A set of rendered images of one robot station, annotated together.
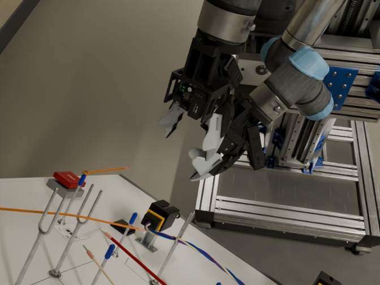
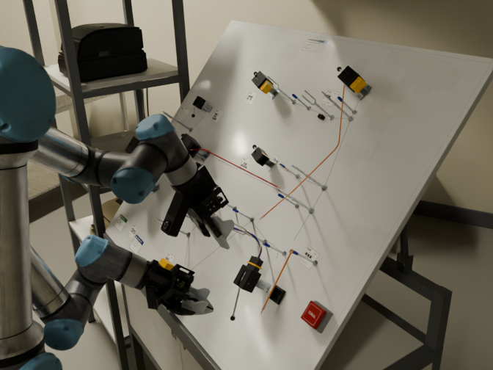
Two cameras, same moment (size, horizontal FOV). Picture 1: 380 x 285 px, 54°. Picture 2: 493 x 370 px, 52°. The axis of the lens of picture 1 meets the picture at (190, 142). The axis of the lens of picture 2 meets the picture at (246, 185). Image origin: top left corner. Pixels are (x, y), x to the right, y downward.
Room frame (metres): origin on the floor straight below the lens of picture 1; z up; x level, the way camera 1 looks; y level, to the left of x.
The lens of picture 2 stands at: (1.38, 0.45, 1.89)
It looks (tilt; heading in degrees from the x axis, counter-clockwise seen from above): 24 degrees down; 200
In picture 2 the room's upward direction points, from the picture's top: 2 degrees counter-clockwise
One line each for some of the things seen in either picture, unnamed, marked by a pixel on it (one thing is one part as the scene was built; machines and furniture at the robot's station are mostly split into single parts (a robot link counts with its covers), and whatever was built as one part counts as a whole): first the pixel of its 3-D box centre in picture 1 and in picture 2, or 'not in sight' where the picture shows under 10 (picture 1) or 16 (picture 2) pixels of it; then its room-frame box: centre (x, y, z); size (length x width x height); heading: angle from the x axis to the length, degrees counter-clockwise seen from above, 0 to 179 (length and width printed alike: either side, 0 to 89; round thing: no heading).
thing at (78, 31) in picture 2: not in sight; (100, 49); (-0.40, -0.83, 1.56); 0.30 x 0.23 x 0.19; 145
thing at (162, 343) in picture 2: not in sight; (152, 321); (0.04, -0.46, 0.60); 0.55 x 0.02 x 0.39; 53
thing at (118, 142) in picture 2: not in sight; (111, 153); (-0.42, -0.86, 1.09); 0.35 x 0.33 x 0.07; 53
